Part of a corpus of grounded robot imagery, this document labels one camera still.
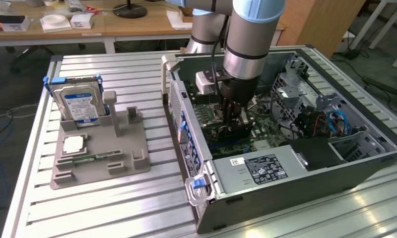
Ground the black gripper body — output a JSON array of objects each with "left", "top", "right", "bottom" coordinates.
[{"left": 218, "top": 77, "right": 261, "bottom": 107}]

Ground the CPU socket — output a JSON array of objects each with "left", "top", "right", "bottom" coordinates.
[{"left": 210, "top": 103, "right": 222, "bottom": 121}]

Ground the green motherboard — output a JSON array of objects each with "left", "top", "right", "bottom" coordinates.
[{"left": 185, "top": 81, "right": 285, "bottom": 159}]

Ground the metal drive cage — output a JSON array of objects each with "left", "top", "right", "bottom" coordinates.
[{"left": 270, "top": 54, "right": 321, "bottom": 129}]

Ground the grey power supply unit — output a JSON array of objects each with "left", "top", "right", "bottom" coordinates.
[{"left": 212, "top": 145, "right": 310, "bottom": 194}]

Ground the blue case latch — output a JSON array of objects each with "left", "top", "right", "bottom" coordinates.
[{"left": 190, "top": 178, "right": 208, "bottom": 190}]

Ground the grey parts rack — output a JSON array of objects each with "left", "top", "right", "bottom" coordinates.
[{"left": 49, "top": 90, "right": 152, "bottom": 190}]

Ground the white paper stack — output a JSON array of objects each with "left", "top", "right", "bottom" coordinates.
[{"left": 166, "top": 9, "right": 194, "bottom": 30}]

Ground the wooden cabinet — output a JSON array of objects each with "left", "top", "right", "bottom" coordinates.
[{"left": 277, "top": 0, "right": 366, "bottom": 58}]

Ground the black open PC case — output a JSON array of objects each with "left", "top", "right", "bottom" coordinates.
[{"left": 161, "top": 48, "right": 397, "bottom": 235}]

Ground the brown cardboard box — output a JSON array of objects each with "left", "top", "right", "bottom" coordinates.
[{"left": 178, "top": 6, "right": 196, "bottom": 17}]

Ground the white device red button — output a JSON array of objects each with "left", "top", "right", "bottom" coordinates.
[{"left": 338, "top": 32, "right": 357, "bottom": 54}]

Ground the wooden desk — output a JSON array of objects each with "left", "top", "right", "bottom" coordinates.
[{"left": 0, "top": 0, "right": 285, "bottom": 54}]

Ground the green RAM stick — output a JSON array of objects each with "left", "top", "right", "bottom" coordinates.
[{"left": 57, "top": 152, "right": 122, "bottom": 164}]

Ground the hard disk blue caddy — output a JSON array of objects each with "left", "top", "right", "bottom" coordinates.
[{"left": 42, "top": 76, "right": 106, "bottom": 124}]

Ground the black lamp base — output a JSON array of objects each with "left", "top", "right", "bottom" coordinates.
[{"left": 113, "top": 0, "right": 148, "bottom": 19}]

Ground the silver CPU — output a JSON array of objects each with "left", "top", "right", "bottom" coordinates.
[{"left": 62, "top": 136, "right": 86, "bottom": 152}]

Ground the small white labelled box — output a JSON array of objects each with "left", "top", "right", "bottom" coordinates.
[{"left": 69, "top": 13, "right": 96, "bottom": 30}]

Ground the white printed packet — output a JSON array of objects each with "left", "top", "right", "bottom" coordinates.
[{"left": 68, "top": 0, "right": 89, "bottom": 12}]

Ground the white bowl holder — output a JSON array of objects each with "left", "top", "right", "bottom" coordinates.
[{"left": 40, "top": 14, "right": 73, "bottom": 33}]

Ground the white box black lid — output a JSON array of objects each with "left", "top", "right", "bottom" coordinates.
[{"left": 0, "top": 15, "right": 32, "bottom": 32}]

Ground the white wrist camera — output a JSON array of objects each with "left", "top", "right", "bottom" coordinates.
[{"left": 194, "top": 71, "right": 226, "bottom": 95}]

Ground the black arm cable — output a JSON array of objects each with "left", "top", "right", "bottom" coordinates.
[{"left": 209, "top": 0, "right": 234, "bottom": 100}]

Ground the red wire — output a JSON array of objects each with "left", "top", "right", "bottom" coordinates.
[{"left": 312, "top": 116, "right": 328, "bottom": 136}]

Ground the blue wire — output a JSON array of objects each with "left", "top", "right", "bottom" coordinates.
[{"left": 326, "top": 109, "right": 352, "bottom": 136}]

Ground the grey disk bay bracket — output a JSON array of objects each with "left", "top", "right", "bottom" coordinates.
[{"left": 326, "top": 130, "right": 386, "bottom": 163}]

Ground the white table frame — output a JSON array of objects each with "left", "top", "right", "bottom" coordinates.
[{"left": 349, "top": 0, "right": 397, "bottom": 67}]

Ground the blue floor cable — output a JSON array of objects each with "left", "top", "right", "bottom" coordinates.
[{"left": 0, "top": 106, "right": 14, "bottom": 214}]

